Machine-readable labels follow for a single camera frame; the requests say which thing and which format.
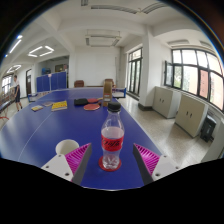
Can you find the black pouch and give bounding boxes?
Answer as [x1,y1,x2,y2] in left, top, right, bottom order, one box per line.
[73,97,90,107]

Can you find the yellow book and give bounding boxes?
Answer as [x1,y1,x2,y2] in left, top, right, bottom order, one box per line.
[50,100,69,112]

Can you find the blue partition boards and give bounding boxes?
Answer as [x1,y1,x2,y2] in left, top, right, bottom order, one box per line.
[35,71,68,93]

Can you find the ceiling strip lights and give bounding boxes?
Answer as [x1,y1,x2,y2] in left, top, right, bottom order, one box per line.
[3,34,55,73]

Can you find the flat round red coaster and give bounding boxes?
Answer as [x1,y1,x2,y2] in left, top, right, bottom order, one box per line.
[97,155,123,173]

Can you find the white two-door cabinet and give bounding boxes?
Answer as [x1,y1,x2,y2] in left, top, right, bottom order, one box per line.
[152,85,181,119]
[174,93,209,138]

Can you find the white mug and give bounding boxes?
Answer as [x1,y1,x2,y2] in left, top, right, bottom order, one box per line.
[54,138,80,156]

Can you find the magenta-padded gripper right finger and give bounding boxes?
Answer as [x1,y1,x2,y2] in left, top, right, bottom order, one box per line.
[132,142,184,186]

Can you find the brown cardboard box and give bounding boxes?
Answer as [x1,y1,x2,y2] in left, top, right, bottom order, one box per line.
[102,79,114,108]

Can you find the small yellow booklet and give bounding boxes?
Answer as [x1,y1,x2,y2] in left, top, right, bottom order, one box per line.
[30,104,44,112]

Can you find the black bin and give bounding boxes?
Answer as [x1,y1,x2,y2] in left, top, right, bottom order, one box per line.
[199,114,218,143]

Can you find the ceiling air conditioner unit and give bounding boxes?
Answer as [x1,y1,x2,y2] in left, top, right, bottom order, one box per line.
[84,29,122,48]

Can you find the dark brown door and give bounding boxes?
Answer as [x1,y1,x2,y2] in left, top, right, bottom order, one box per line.
[25,68,33,96]

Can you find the tall dark-framed window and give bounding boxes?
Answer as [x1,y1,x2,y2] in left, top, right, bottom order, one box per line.
[127,48,144,97]

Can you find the large dark-framed window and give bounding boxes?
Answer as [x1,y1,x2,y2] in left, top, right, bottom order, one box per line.
[163,48,224,111]

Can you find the blue red-legged table tennis table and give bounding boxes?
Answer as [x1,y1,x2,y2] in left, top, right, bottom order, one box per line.
[0,98,14,121]

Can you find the clear red-labelled drink bottle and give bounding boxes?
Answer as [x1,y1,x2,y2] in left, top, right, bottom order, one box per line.
[100,101,125,171]

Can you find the person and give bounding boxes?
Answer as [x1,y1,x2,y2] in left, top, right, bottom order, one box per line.
[11,74,24,112]

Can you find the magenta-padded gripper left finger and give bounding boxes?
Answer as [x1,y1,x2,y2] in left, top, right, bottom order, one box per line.
[40,142,93,186]

